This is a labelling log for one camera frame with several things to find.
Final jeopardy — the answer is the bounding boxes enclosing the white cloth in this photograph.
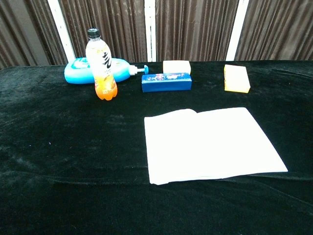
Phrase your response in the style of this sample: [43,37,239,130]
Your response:
[144,107,289,186]

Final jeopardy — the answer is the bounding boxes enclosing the blue rectangular box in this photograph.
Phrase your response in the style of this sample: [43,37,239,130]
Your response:
[141,72,193,93]

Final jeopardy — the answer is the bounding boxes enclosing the orange drink plastic bottle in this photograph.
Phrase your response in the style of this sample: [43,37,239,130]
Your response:
[85,28,118,101]

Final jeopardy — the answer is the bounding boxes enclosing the yellow sponge block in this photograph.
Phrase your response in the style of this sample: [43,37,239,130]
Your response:
[224,64,251,94]

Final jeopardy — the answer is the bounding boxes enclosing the black velvet tablecloth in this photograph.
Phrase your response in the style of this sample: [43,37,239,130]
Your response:
[0,60,313,235]

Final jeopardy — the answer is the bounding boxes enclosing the blue pump dispenser bottle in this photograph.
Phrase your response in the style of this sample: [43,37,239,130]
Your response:
[64,57,149,85]

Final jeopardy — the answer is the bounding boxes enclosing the brown pleated curtain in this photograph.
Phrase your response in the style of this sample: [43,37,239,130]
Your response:
[0,0,313,70]

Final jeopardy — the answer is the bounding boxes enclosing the white vertical frame post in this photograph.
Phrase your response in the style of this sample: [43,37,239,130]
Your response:
[225,0,250,62]
[144,0,157,63]
[47,0,76,63]

